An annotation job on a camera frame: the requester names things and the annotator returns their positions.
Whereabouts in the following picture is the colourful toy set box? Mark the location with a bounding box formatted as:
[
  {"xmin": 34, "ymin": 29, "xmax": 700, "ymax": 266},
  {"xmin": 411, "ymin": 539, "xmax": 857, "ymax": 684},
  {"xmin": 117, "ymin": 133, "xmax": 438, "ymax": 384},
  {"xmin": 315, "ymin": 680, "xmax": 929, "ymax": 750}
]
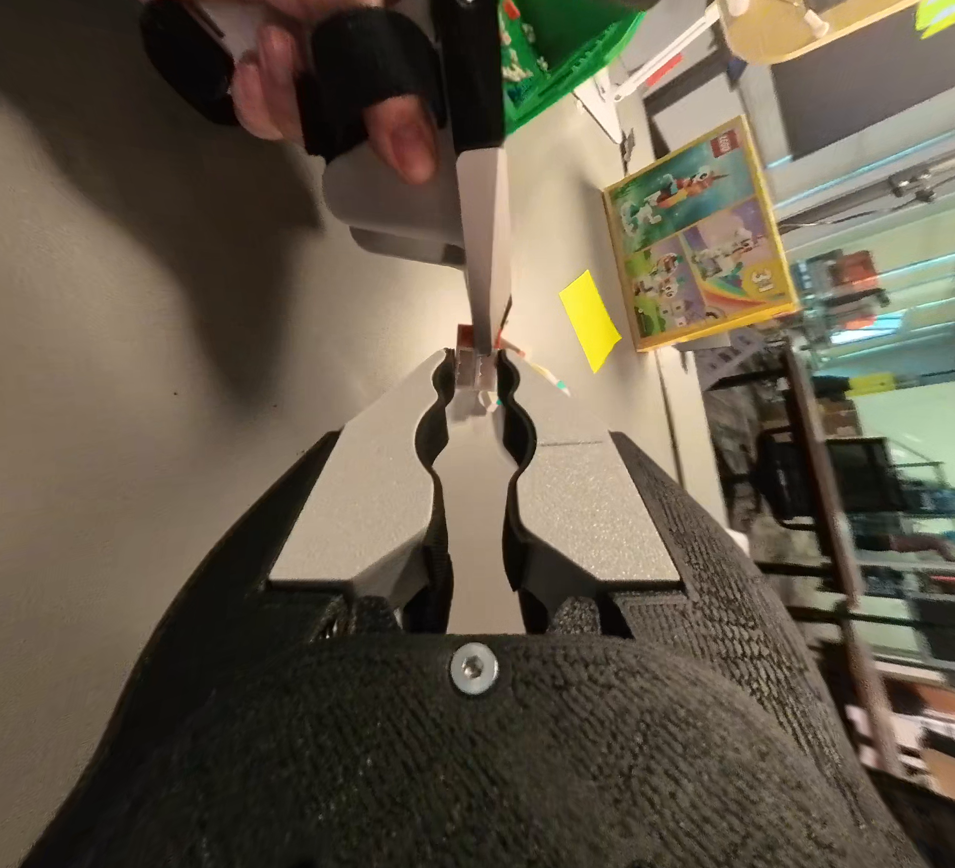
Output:
[{"xmin": 602, "ymin": 113, "xmax": 801, "ymax": 353}]

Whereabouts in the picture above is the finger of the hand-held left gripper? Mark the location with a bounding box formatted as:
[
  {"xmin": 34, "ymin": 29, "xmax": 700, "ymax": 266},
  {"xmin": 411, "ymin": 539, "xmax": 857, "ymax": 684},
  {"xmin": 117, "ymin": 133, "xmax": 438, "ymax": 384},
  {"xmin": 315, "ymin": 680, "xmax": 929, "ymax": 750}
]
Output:
[{"xmin": 455, "ymin": 144, "xmax": 516, "ymax": 354}]

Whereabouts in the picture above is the white brick assembly teal brick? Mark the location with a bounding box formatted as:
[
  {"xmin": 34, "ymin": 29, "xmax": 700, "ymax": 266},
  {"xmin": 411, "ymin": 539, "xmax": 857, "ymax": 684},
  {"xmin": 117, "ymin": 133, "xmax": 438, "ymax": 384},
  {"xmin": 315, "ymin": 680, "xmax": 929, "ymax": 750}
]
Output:
[{"xmin": 495, "ymin": 334, "xmax": 574, "ymax": 412}]

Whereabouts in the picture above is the white orange small brick assembly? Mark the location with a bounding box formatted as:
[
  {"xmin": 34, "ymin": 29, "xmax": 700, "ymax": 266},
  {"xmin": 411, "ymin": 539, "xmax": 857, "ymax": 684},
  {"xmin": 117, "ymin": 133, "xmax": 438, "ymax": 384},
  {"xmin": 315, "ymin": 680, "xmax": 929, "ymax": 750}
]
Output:
[{"xmin": 450, "ymin": 323, "xmax": 499, "ymax": 423}]

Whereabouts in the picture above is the black office chair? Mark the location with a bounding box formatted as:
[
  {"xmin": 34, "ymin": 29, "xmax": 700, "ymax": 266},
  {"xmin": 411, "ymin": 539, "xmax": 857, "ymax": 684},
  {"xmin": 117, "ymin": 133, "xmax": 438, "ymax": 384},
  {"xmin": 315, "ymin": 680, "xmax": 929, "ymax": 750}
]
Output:
[{"xmin": 756, "ymin": 434, "xmax": 898, "ymax": 527}]

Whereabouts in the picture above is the yellow sticky note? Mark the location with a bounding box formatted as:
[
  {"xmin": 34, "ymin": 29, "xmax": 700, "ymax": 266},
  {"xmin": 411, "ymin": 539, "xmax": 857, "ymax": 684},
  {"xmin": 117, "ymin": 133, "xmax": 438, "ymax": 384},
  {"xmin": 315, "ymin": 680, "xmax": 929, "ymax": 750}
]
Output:
[{"xmin": 557, "ymin": 269, "xmax": 625, "ymax": 375}]

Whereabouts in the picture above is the black display panel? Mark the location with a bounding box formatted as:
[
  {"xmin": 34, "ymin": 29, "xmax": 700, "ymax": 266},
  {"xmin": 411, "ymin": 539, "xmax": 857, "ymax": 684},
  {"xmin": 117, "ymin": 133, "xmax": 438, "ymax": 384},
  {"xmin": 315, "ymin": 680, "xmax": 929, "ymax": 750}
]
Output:
[{"xmin": 768, "ymin": 1, "xmax": 955, "ymax": 162}]

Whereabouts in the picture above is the pile of toy bricks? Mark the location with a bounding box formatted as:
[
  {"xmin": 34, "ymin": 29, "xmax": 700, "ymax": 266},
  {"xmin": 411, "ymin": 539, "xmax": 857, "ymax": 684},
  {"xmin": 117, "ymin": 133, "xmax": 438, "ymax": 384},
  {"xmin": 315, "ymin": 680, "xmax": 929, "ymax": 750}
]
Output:
[{"xmin": 500, "ymin": 0, "xmax": 555, "ymax": 102}]

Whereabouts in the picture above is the orange traffic cone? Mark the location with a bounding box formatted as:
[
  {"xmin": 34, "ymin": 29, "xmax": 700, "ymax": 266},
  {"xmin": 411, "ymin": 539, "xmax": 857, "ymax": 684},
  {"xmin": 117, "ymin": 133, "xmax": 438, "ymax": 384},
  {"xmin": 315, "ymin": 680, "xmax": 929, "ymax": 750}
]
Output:
[{"xmin": 640, "ymin": 52, "xmax": 686, "ymax": 92}]

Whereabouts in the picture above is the dark wooden desk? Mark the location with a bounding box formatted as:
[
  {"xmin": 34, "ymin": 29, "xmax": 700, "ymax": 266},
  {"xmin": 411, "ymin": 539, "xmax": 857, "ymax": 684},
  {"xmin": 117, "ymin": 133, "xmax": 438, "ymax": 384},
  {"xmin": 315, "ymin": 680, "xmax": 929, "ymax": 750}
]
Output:
[{"xmin": 774, "ymin": 344, "xmax": 898, "ymax": 773}]

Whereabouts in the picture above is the green plastic bin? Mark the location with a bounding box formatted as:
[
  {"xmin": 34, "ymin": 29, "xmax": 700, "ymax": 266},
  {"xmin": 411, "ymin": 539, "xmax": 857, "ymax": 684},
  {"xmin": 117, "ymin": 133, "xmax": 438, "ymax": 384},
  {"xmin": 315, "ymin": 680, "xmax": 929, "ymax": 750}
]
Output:
[{"xmin": 373, "ymin": 0, "xmax": 647, "ymax": 136}]

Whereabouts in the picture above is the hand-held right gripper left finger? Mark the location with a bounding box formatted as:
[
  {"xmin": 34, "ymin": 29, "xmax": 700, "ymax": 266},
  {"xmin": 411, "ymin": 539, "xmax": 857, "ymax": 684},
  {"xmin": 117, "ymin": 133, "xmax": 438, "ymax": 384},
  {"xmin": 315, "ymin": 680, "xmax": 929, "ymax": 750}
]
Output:
[{"xmin": 267, "ymin": 349, "xmax": 456, "ymax": 633}]

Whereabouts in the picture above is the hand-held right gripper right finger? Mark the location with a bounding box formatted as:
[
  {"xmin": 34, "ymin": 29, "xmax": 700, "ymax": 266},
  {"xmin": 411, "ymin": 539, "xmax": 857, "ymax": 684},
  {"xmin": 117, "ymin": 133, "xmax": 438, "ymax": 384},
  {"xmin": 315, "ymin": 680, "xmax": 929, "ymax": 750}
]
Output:
[{"xmin": 494, "ymin": 352, "xmax": 683, "ymax": 633}]

